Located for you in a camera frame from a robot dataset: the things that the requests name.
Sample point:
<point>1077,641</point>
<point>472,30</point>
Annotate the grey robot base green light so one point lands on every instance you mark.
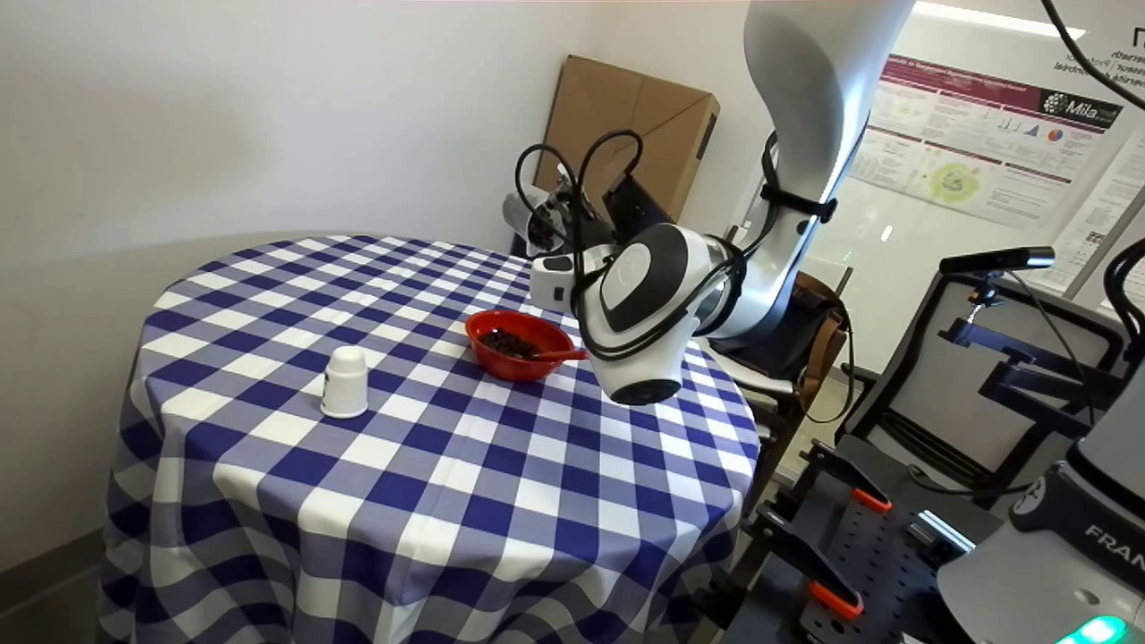
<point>1051,574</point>

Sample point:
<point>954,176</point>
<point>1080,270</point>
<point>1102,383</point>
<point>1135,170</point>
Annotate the black metal frame stand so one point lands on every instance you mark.
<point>1014,379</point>

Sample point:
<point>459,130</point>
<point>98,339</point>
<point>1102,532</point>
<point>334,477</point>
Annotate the wall poster with maroon header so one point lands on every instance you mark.
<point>987,155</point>

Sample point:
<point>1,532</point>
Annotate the red bowl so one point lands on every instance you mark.
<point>514,366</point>

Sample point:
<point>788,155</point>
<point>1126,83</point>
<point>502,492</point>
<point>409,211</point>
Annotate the dark coffee beans pile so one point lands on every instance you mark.
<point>514,345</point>

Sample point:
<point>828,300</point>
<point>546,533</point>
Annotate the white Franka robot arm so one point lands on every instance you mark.
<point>824,73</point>

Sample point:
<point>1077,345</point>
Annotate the upturned translucent white cup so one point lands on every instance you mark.
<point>346,389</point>

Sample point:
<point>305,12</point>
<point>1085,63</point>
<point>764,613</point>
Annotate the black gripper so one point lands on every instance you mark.
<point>646,211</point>

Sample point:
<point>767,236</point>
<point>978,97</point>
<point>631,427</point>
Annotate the white paper poster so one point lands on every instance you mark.
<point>1115,182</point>

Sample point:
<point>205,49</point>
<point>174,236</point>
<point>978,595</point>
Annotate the black perforated board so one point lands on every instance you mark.
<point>882,561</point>

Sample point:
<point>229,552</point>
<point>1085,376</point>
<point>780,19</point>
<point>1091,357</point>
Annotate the brown wooden chair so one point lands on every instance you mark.
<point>824,345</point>

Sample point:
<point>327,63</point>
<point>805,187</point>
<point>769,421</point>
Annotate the brown cardboard sheet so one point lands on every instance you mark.
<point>631,112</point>

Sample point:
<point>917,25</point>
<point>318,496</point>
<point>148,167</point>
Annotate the blue white checkered tablecloth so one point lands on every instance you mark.
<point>359,501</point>

